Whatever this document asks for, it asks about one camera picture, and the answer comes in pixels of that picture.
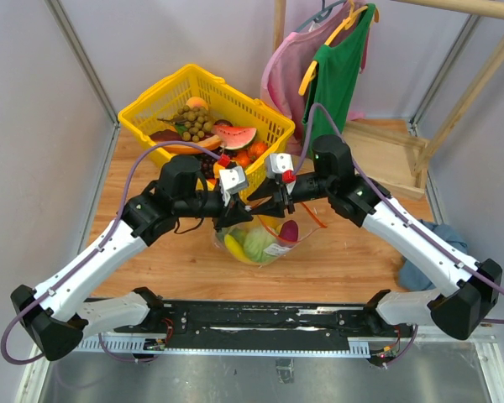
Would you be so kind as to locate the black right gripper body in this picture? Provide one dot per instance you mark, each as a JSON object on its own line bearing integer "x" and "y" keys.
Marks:
{"x": 301, "y": 192}

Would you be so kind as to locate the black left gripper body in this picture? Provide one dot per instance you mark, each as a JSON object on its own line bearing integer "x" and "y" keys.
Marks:
{"x": 236, "y": 196}

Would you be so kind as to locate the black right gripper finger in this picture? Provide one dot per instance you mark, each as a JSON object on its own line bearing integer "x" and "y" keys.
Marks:
{"x": 270, "y": 208}
{"x": 268, "y": 188}

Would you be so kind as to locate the yellow lemon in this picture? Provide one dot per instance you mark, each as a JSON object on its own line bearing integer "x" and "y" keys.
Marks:
{"x": 271, "y": 222}

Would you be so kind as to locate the purple sweet potato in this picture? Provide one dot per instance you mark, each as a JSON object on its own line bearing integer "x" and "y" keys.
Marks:
{"x": 289, "y": 232}

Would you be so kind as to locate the clear zip top bag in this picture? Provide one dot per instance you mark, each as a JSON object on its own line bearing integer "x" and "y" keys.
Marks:
{"x": 306, "y": 217}

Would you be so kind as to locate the green cabbage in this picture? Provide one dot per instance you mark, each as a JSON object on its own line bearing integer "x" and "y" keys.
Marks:
{"x": 255, "y": 243}

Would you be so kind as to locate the yellow banana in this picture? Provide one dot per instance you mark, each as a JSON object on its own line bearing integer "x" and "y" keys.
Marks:
{"x": 234, "y": 247}

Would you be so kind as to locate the yellow plastic basket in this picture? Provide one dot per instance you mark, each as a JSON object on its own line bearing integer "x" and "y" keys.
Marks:
{"x": 154, "y": 107}

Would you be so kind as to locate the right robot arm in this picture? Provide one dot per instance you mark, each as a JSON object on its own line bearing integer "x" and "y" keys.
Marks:
{"x": 465, "y": 290}

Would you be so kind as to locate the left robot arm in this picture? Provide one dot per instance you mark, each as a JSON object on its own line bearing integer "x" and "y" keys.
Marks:
{"x": 56, "y": 313}

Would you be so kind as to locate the small orange tomato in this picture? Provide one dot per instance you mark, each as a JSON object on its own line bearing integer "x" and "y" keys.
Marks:
{"x": 242, "y": 159}

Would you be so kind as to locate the orange pumpkin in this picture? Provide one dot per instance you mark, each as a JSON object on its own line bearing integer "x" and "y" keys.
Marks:
{"x": 255, "y": 150}

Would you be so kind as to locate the dark purple grape bunch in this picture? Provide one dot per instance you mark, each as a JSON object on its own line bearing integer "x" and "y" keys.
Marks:
{"x": 207, "y": 163}

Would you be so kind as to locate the watermelon slice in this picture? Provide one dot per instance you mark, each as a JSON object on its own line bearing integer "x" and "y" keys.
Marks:
{"x": 234, "y": 138}

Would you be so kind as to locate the papaya slice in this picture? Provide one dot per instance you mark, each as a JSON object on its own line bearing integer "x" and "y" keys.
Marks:
{"x": 181, "y": 147}

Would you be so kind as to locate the wooden clothes rack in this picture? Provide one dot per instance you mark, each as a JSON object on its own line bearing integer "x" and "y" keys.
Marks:
{"x": 400, "y": 161}

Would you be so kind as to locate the longan bunch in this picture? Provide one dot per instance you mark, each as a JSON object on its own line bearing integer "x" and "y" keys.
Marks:
{"x": 192, "y": 124}

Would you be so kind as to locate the peach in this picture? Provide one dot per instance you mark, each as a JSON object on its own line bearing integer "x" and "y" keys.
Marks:
{"x": 197, "y": 102}

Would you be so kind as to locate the green shirt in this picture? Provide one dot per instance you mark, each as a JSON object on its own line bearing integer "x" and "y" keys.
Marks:
{"x": 337, "y": 69}

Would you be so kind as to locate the pink shirt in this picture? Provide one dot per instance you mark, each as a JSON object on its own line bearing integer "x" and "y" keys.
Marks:
{"x": 286, "y": 77}

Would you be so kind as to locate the grey hanger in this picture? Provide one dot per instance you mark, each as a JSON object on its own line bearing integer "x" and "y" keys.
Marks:
{"x": 316, "y": 20}

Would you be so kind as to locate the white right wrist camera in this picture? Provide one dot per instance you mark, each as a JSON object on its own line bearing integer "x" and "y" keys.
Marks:
{"x": 279, "y": 169}

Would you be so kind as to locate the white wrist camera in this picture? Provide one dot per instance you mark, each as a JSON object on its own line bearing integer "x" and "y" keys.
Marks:
{"x": 279, "y": 169}
{"x": 232, "y": 179}

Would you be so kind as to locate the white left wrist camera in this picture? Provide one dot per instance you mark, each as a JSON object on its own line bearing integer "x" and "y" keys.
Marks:
{"x": 232, "y": 179}

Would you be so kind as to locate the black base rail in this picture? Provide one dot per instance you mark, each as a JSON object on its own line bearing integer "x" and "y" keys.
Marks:
{"x": 255, "y": 328}

